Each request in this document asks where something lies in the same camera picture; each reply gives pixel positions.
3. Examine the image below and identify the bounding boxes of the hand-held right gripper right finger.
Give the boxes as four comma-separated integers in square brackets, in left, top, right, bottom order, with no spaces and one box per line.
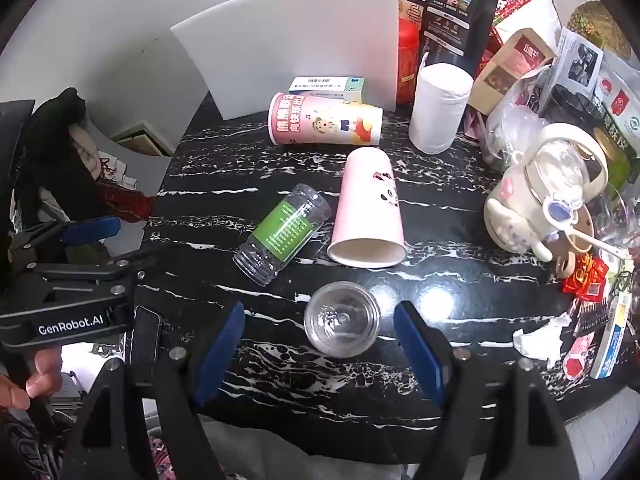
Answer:
[393,301,581,480]

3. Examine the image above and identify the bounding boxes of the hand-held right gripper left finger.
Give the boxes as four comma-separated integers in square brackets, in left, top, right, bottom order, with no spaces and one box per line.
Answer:
[60,301,246,480]

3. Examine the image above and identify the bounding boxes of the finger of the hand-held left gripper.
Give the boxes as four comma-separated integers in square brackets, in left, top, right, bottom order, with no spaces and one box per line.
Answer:
[35,251,163,292]
[9,216,122,263]

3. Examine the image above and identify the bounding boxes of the clear glass cup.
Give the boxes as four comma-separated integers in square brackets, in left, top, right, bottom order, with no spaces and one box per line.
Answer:
[303,281,382,359]

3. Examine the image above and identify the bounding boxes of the pink printed paper cup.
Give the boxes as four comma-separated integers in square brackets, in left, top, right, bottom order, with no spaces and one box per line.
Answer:
[267,92,384,147]

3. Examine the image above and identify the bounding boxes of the person's left hand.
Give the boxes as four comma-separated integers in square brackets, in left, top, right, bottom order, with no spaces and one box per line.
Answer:
[0,347,64,412]

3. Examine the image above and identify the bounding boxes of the red plaid cloth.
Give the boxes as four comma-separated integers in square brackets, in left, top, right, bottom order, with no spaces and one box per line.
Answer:
[95,177,157,224]

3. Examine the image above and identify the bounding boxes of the grey storage box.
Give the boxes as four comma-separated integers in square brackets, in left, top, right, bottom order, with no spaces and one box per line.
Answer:
[82,115,173,261]

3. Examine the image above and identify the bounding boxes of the black smartphone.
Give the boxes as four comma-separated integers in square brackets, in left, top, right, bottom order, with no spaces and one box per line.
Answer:
[131,306,162,363]

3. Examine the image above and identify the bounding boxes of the black cloth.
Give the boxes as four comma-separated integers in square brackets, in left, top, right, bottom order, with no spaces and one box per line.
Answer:
[15,87,108,226]

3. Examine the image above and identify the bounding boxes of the crumpled white tissue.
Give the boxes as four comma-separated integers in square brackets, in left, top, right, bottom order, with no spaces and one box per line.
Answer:
[512,311,573,368]

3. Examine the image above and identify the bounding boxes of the person's patterned clothing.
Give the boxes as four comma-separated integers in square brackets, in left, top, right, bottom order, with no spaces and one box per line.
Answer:
[0,407,68,480]

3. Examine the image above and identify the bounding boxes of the clear green label bottle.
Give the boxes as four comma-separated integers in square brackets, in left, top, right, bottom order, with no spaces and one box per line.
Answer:
[232,184,333,288]

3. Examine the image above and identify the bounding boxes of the black comb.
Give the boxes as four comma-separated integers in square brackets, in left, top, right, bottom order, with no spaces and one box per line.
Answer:
[572,296,611,338]

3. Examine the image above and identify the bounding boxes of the red snack packets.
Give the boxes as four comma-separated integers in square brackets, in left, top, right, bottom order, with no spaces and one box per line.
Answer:
[562,254,610,303]

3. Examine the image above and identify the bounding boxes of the blue and white box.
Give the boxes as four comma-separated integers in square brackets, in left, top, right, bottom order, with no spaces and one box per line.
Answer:
[589,290,632,380]

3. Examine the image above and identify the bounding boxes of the cream electric kettle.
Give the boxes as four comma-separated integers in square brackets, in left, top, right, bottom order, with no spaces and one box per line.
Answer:
[483,122,610,277]

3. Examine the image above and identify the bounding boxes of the white plastic spoon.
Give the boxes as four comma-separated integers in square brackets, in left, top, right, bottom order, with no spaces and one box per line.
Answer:
[562,225,632,261]

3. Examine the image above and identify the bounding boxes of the clear drinking glass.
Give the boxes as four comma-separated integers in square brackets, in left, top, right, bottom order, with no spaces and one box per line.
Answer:
[587,182,640,251]

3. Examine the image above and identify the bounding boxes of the clear plastic bag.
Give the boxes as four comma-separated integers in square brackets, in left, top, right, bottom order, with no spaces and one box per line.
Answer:
[480,67,556,171]

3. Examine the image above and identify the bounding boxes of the white paper roll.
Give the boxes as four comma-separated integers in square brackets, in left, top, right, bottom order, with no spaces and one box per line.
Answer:
[408,62,474,155]

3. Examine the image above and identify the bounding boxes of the white medicine box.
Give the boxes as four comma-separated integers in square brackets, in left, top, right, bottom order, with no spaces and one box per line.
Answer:
[288,76,364,106]

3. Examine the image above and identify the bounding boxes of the white foam board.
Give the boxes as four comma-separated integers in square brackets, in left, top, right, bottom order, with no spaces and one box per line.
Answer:
[170,0,401,121]

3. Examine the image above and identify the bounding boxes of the red tin can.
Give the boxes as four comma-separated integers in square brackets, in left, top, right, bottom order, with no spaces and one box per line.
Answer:
[396,17,420,107]

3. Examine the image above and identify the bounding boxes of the brown cardboard box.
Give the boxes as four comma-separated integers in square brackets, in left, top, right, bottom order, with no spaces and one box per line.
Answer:
[467,27,558,116]

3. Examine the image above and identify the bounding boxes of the green and white packet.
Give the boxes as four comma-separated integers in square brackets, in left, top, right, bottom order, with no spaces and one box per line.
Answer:
[590,50,640,186]

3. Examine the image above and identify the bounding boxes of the black and white leaflet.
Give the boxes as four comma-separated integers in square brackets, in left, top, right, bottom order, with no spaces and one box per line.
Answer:
[552,26,606,96]

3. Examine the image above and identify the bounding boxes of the black snack packet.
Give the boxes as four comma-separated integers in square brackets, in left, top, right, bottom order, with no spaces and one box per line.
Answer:
[396,0,502,78]

